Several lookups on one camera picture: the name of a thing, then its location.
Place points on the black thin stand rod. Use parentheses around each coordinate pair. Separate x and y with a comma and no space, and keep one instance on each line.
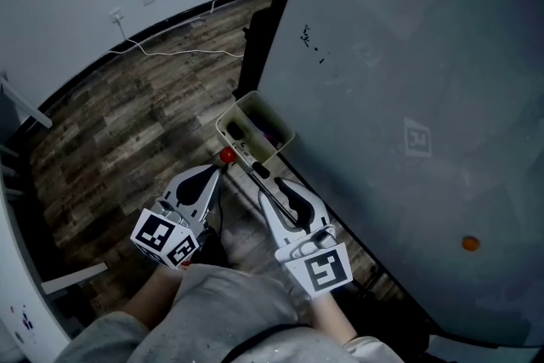
(276,202)

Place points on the white marker holder box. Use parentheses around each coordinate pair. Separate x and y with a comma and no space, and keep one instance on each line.
(272,124)

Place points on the white whiteboard marker black cap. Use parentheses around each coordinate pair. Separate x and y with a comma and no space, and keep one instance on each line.
(245,153)

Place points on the large whiteboard with black frame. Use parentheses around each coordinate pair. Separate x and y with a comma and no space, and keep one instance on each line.
(404,98)

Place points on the orange round magnet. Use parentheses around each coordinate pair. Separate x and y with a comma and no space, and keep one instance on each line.
(470,243)

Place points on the red round knob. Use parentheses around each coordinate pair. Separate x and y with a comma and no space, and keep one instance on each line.
(228,156)

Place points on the black capped marker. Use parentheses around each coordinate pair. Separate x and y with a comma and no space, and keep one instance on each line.
(235,130)

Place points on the person's right forearm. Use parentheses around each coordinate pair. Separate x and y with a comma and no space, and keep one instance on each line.
(333,319)

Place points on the white wall socket with plug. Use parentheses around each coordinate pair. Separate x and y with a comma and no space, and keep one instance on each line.
(116,15)

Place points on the white furniture frame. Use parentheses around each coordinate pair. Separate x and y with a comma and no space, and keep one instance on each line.
(25,108)

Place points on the person's left forearm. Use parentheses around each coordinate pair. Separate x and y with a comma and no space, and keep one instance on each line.
(153,297)

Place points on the white table with ink spots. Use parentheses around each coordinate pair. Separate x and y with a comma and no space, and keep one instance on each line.
(21,289)

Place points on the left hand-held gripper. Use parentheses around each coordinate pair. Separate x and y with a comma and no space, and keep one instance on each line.
(163,236)

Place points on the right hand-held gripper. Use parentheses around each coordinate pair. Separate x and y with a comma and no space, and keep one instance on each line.
(316,263)

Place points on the person's grey clothing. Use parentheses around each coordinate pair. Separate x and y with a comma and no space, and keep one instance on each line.
(229,310)

